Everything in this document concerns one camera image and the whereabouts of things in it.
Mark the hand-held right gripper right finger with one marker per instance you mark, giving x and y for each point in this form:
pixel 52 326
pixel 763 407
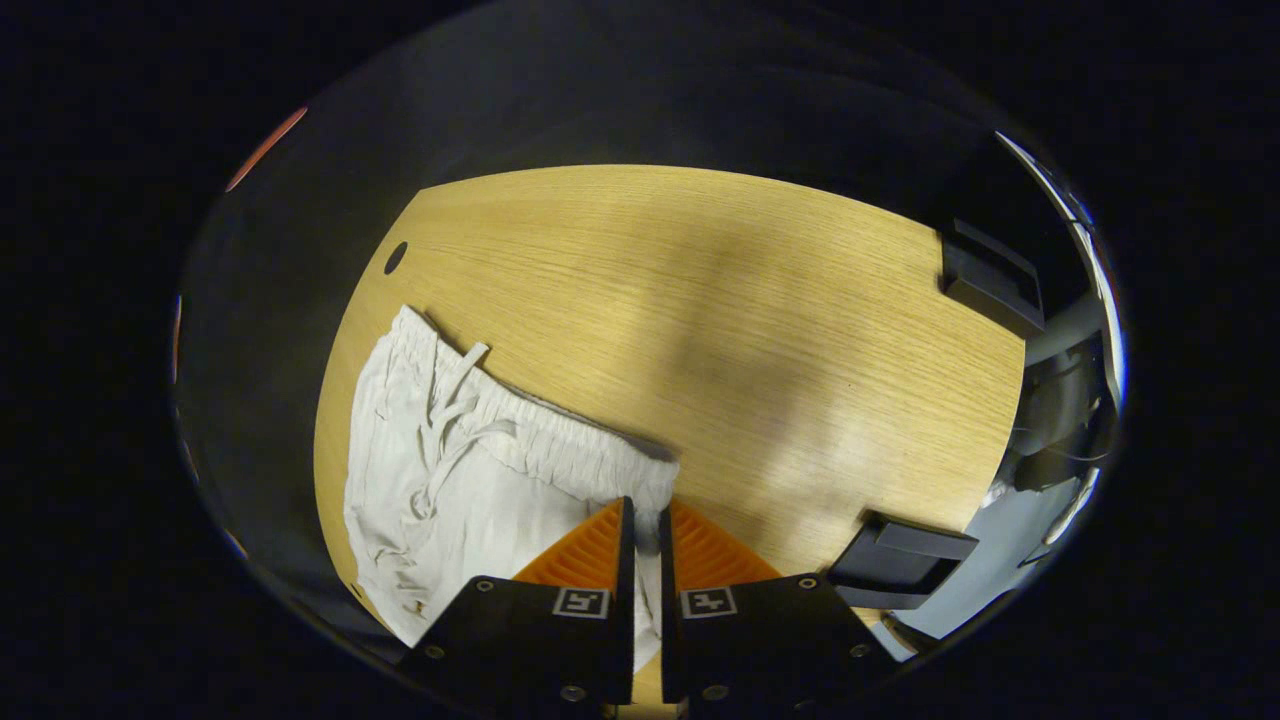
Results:
pixel 668 640

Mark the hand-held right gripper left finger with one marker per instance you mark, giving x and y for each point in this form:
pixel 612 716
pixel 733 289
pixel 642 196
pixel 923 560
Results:
pixel 625 640

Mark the white jeans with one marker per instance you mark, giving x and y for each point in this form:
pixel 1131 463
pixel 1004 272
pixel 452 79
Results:
pixel 480 500

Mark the black backdrop cloth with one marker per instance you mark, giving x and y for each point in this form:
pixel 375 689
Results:
pixel 290 300

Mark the black table edge bracket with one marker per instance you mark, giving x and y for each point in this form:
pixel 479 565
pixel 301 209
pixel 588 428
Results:
pixel 990 285
pixel 895 565

